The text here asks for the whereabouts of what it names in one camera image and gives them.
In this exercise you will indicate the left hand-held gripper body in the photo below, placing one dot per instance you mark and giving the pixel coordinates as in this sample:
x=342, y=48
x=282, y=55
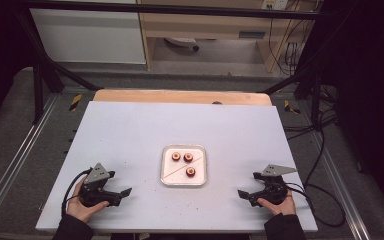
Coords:
x=95, y=173

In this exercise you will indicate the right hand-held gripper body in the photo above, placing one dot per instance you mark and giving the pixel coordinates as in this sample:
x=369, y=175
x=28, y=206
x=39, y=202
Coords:
x=275, y=190

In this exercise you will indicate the white square tray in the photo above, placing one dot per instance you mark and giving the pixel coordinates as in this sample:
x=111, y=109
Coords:
x=180, y=180

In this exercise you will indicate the red hawthorn fruit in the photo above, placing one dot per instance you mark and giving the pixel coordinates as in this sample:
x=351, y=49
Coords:
x=190, y=171
x=176, y=156
x=188, y=157

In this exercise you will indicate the person's right hand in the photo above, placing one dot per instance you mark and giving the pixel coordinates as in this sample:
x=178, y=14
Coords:
x=283, y=209

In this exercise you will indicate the person's left hand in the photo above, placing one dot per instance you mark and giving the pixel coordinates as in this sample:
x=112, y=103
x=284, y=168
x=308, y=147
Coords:
x=78, y=208

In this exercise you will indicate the white board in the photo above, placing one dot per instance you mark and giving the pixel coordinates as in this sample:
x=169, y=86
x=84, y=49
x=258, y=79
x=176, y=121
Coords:
x=130, y=133

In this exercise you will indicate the yellow black tape strip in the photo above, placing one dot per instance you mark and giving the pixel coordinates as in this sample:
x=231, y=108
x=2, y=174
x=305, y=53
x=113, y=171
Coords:
x=290, y=107
x=75, y=102

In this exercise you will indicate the wooden table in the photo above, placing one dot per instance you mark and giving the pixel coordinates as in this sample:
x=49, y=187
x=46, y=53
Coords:
x=166, y=96

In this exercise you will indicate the black metal stand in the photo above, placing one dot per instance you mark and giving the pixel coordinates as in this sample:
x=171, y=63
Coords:
x=315, y=90
x=40, y=76

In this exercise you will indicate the white cabinet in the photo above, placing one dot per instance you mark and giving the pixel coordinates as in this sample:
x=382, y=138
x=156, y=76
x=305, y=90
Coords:
x=86, y=36

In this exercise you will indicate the white chair base with caster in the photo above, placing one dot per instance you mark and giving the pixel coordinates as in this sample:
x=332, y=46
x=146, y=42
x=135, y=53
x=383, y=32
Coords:
x=181, y=42

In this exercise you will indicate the light wooden desk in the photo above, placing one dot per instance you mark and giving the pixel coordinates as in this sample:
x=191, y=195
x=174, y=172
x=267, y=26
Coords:
x=206, y=25

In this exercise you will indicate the white power strip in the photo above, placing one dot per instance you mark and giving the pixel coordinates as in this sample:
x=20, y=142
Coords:
x=275, y=4

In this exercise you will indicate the aluminium floor rail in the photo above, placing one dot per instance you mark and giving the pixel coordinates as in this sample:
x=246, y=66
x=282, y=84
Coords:
x=20, y=150
x=340, y=186

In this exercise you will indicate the black metal frame bar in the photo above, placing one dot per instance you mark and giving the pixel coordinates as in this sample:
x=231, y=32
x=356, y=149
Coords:
x=180, y=9

